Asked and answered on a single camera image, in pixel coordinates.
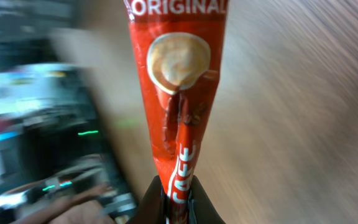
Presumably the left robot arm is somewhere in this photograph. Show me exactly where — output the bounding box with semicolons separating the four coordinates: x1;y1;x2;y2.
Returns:
0;1;137;223

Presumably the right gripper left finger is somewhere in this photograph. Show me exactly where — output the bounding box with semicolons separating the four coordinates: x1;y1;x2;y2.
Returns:
127;175;166;224

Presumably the red sachet stick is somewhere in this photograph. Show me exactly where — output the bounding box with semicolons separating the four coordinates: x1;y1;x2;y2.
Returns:
125;0;229;223

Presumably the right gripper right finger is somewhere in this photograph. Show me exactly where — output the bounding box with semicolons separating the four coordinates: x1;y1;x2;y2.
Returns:
188;175;225;224

